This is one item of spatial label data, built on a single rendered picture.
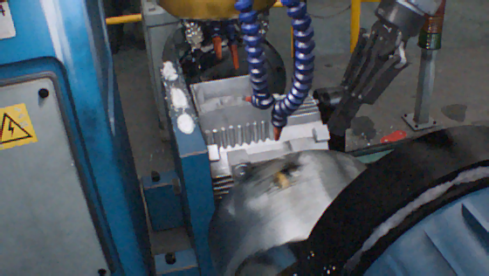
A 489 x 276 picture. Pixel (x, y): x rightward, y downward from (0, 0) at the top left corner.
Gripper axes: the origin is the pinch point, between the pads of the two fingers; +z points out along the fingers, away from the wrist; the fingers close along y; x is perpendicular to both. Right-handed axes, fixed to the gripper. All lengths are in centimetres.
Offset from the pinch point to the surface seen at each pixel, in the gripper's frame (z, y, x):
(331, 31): 33, -297, 163
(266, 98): -1.8, 9.9, -18.7
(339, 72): 11, -72, 42
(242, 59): 5.2, -26.7, -8.9
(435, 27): -19, -33, 35
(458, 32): -20, -263, 256
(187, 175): 12.7, 9.0, -23.4
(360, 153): 10.7, -12.1, 17.6
